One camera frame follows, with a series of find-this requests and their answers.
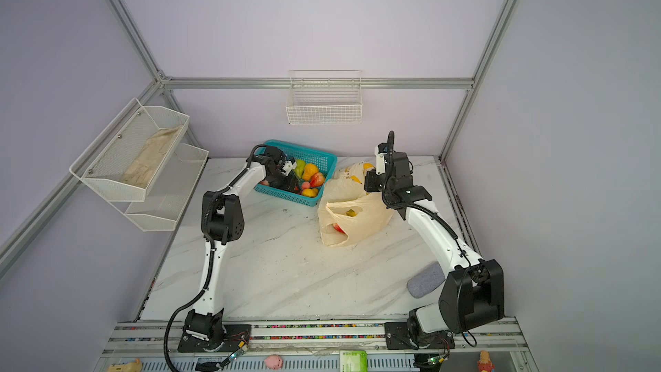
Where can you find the grey sponge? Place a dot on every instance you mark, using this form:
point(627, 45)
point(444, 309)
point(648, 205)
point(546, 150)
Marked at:
point(426, 281)

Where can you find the white mesh shelf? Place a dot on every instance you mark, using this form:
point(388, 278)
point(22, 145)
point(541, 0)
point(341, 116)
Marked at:
point(168, 199)
point(102, 164)

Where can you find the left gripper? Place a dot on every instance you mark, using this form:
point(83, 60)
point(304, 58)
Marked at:
point(291, 182)

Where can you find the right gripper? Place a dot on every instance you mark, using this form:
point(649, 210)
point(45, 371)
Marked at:
point(369, 182)

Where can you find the orange mango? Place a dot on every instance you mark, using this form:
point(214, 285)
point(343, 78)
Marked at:
point(310, 170)

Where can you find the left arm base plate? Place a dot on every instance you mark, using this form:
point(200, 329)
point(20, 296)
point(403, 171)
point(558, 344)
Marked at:
point(226, 340)

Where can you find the yellow toy figure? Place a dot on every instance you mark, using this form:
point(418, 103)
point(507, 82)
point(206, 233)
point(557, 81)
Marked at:
point(134, 366)

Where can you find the green box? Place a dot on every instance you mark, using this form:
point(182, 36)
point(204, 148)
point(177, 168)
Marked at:
point(353, 361)

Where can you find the beige plastic bag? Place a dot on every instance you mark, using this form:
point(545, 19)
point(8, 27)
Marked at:
point(343, 192)

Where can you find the red figurine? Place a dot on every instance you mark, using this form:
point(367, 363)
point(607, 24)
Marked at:
point(485, 363)

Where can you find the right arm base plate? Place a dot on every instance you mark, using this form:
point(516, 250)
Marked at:
point(410, 336)

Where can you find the teal plastic basket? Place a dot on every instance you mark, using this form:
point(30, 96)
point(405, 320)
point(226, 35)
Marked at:
point(326, 163)

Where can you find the white mesh lower shelf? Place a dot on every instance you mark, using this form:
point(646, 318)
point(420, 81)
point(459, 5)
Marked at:
point(168, 199)

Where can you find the orange pear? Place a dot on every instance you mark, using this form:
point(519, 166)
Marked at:
point(310, 193)

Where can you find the beige cloth in shelf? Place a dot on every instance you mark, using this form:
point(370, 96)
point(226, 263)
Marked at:
point(144, 167)

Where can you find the white wire wall basket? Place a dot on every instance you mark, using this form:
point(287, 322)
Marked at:
point(324, 97)

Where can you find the aluminium front rail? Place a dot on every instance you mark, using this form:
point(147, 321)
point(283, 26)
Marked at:
point(315, 346)

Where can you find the white mesh upper shelf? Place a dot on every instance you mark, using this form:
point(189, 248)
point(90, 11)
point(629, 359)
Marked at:
point(102, 164)

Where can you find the pink pig toy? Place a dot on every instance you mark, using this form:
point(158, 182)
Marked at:
point(274, 362)

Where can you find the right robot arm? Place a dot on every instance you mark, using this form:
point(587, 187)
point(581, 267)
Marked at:
point(472, 293)

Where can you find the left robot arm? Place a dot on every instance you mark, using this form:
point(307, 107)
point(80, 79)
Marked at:
point(222, 222)

